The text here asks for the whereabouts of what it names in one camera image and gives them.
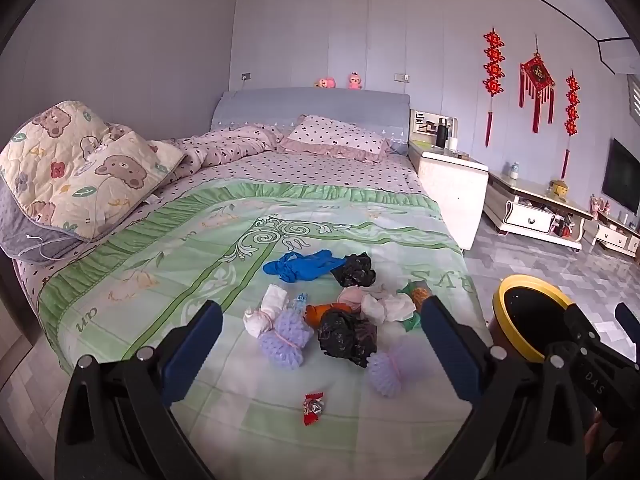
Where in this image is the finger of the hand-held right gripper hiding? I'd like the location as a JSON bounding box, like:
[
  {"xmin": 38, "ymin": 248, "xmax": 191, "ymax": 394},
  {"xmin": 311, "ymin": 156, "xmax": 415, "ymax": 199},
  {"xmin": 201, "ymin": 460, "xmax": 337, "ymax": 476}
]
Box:
[
  {"xmin": 564, "ymin": 304, "xmax": 640, "ymax": 411},
  {"xmin": 615, "ymin": 302, "xmax": 640, "ymax": 361}
]

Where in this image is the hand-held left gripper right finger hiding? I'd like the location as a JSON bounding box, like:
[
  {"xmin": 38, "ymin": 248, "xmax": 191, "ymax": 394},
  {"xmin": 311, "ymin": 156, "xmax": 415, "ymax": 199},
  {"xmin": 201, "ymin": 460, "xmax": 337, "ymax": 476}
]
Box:
[{"xmin": 419, "ymin": 296, "xmax": 586, "ymax": 480}]

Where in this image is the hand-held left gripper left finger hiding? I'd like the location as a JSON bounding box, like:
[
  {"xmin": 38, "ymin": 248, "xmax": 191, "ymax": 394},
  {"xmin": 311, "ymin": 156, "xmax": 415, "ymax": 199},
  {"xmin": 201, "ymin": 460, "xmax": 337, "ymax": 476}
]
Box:
[{"xmin": 55, "ymin": 301, "xmax": 224, "ymax": 480}]

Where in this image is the yellow-rimmed waste bin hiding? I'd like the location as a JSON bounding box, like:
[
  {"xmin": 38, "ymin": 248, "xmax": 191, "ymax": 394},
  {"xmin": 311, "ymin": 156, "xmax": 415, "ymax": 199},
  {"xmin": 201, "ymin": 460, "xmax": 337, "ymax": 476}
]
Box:
[{"xmin": 489, "ymin": 274, "xmax": 581, "ymax": 365}]

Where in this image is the small black plastic bag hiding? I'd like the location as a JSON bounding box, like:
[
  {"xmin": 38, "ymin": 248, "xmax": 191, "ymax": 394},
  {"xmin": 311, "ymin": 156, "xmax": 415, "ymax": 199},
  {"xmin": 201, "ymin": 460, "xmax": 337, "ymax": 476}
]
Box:
[{"xmin": 331, "ymin": 252, "xmax": 377, "ymax": 289}]

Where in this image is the blue rubber glove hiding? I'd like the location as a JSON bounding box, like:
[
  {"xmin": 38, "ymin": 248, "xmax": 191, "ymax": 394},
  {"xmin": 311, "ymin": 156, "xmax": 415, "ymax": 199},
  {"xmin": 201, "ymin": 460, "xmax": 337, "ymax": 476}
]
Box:
[{"xmin": 263, "ymin": 249, "xmax": 347, "ymax": 284}]

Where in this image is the purple foam net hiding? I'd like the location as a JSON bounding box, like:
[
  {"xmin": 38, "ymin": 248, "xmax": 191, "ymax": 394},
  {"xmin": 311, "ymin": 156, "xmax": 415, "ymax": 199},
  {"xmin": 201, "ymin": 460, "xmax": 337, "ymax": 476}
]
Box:
[
  {"xmin": 367, "ymin": 345, "xmax": 414, "ymax": 399},
  {"xmin": 257, "ymin": 309, "xmax": 315, "ymax": 371}
]

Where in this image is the green snack wrapper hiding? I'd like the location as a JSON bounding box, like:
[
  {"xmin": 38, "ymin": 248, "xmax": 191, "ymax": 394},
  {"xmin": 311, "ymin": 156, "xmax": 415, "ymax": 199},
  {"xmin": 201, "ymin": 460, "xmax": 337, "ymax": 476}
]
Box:
[{"xmin": 396, "ymin": 280, "xmax": 434, "ymax": 313}]

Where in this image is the white low cabinet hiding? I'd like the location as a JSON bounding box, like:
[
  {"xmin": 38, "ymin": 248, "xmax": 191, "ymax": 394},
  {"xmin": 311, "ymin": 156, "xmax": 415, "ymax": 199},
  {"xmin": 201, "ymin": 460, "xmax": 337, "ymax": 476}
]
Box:
[{"xmin": 582, "ymin": 207, "xmax": 640, "ymax": 260}]

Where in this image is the large black plastic bag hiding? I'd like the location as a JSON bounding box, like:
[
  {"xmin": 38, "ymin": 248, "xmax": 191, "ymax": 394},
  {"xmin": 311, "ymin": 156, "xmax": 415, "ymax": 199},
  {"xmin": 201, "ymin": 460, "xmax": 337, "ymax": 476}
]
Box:
[{"xmin": 317, "ymin": 309, "xmax": 379, "ymax": 369}]

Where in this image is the pink cloth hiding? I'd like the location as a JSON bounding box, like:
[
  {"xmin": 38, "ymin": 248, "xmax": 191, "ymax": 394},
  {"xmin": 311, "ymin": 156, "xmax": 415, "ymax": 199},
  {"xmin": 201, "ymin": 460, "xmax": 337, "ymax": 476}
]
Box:
[{"xmin": 337, "ymin": 286, "xmax": 388, "ymax": 311}]

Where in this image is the green floral bedspread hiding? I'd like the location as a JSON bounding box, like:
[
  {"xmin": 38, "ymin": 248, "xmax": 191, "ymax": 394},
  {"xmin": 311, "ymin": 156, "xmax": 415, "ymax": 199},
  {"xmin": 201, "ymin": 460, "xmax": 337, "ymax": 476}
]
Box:
[{"xmin": 37, "ymin": 182, "xmax": 493, "ymax": 480}]

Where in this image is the orange wrapper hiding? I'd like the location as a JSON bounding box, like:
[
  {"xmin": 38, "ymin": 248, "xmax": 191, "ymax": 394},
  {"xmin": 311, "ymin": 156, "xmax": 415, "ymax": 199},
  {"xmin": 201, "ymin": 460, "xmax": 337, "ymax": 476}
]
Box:
[{"xmin": 305, "ymin": 302, "xmax": 351, "ymax": 329}]

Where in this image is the red candy wrapper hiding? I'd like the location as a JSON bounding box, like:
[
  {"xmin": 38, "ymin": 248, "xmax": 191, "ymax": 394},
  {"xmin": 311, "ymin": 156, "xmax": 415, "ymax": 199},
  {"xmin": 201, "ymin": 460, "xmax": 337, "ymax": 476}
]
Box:
[{"xmin": 301, "ymin": 391, "xmax": 325, "ymax": 427}]

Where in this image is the white coffee table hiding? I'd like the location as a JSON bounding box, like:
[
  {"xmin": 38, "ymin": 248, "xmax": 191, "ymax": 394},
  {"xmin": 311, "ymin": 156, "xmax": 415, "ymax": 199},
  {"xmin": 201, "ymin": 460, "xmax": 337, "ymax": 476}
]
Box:
[{"xmin": 482, "ymin": 170, "xmax": 596, "ymax": 252}]

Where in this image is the white bedside cabinet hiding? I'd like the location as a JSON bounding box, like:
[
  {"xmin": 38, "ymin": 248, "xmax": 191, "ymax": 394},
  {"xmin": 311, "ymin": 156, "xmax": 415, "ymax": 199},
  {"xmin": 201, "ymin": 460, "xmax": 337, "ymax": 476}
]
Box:
[{"xmin": 407, "ymin": 109, "xmax": 490, "ymax": 253}]

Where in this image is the black television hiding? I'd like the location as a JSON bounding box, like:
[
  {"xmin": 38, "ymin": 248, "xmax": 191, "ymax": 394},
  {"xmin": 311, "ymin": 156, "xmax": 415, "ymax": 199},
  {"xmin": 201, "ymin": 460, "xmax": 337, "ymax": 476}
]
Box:
[{"xmin": 601, "ymin": 138, "xmax": 640, "ymax": 216}]

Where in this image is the pink dotted quilt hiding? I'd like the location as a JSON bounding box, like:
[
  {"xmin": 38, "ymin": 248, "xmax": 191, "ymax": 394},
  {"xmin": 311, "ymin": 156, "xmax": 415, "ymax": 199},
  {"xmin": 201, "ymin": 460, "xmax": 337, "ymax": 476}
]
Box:
[{"xmin": 172, "ymin": 122, "xmax": 286, "ymax": 181}]

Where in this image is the bear-printed quilt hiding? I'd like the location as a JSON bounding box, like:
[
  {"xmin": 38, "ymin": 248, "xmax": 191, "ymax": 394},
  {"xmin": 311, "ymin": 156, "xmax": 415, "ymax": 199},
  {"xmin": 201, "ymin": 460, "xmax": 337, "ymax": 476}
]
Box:
[{"xmin": 0, "ymin": 101, "xmax": 187, "ymax": 266}]

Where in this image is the pink dotted bed sheet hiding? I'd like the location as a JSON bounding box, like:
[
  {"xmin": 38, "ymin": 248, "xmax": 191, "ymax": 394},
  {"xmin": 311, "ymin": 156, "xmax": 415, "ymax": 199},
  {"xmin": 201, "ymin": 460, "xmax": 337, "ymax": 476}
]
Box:
[{"xmin": 12, "ymin": 152, "xmax": 443, "ymax": 311}]

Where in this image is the louvred window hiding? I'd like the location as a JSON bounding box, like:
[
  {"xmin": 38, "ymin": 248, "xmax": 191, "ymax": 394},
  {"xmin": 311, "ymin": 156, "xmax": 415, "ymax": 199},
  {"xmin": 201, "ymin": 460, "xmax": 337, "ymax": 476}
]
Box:
[{"xmin": 627, "ymin": 72, "xmax": 640, "ymax": 126}]

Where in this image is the pink dotted pillow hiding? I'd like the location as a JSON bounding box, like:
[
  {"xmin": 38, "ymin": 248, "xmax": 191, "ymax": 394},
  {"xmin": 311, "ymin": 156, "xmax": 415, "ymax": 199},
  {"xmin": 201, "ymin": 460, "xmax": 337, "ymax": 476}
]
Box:
[{"xmin": 277, "ymin": 114, "xmax": 391, "ymax": 163}]

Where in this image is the blue-grey bed headboard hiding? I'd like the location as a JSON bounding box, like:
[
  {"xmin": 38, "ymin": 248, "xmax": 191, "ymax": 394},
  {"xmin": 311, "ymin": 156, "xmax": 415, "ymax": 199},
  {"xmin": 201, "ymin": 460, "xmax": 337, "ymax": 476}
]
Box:
[{"xmin": 210, "ymin": 87, "xmax": 412, "ymax": 142}]

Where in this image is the red tasselled diamond ornament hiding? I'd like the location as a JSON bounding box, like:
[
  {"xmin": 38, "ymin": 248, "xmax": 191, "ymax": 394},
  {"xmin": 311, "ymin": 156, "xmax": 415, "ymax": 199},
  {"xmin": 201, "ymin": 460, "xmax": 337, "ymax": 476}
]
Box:
[{"xmin": 518, "ymin": 35, "xmax": 557, "ymax": 135}]

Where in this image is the red knot string ornament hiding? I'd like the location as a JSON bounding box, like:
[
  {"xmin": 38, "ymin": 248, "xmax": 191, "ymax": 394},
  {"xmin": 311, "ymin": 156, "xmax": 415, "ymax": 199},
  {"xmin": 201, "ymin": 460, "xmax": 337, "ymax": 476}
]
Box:
[
  {"xmin": 564, "ymin": 70, "xmax": 582, "ymax": 181},
  {"xmin": 482, "ymin": 27, "xmax": 506, "ymax": 148}
]

